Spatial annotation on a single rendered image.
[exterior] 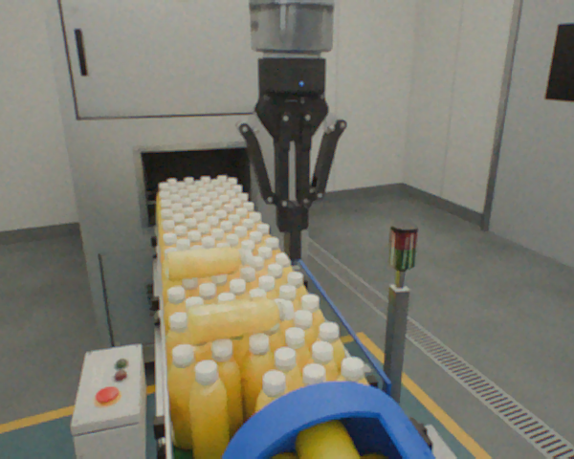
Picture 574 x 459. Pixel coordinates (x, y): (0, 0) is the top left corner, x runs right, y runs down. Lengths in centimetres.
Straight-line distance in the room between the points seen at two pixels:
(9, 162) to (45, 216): 55
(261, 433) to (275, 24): 46
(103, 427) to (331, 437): 39
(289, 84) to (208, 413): 61
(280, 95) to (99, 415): 58
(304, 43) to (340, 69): 483
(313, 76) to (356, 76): 491
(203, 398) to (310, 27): 65
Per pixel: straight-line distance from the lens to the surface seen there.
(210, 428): 95
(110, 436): 88
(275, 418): 63
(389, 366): 130
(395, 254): 114
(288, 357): 92
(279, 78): 52
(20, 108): 473
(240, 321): 95
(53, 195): 486
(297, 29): 52
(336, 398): 64
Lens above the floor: 164
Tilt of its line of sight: 20 degrees down
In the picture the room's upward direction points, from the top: straight up
